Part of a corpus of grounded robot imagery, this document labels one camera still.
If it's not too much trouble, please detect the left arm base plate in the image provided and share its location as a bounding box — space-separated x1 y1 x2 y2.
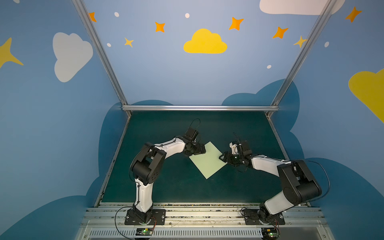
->
124 209 166 226

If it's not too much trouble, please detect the right side floor rail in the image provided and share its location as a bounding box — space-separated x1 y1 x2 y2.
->
266 115 312 208

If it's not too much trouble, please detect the green circuit board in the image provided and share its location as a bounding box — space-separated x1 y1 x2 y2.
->
135 228 154 236
262 228 279 240

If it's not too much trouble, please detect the aluminium corner post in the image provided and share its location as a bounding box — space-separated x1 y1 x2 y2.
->
72 0 128 107
266 0 337 120

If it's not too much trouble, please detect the left green circuit board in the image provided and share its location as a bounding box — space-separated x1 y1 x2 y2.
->
135 228 154 236

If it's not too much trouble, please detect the light green paper sheet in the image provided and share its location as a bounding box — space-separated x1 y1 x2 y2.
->
189 142 227 180

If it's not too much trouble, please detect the aluminium back frame rail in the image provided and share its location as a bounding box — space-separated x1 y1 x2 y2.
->
122 105 279 112

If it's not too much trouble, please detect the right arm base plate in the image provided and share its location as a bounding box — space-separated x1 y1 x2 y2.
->
240 208 286 226

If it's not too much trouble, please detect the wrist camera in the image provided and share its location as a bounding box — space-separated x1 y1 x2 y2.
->
184 127 199 142
229 141 253 156

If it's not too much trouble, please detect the aluminium left corner post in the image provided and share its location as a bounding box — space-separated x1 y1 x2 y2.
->
72 0 128 107

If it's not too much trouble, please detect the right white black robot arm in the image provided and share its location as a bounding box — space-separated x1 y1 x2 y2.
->
219 150 322 225

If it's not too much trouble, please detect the right green circuit board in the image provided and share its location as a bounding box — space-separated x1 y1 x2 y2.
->
262 228 279 240

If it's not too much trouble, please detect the aluminium right corner post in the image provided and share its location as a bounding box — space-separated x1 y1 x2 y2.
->
266 0 337 120

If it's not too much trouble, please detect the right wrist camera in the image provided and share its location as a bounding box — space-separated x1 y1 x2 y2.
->
229 141 253 156

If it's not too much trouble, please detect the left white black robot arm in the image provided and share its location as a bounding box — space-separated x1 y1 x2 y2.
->
130 137 206 224

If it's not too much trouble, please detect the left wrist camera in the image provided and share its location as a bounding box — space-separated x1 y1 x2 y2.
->
184 127 199 142

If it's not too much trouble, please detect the aluminium front rail platform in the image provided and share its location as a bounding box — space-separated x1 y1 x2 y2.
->
76 203 334 240

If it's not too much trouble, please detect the left side floor rail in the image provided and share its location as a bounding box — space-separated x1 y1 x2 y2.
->
94 115 131 208

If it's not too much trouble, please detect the floor rail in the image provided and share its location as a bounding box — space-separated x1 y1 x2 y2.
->
94 115 131 208
266 115 312 208

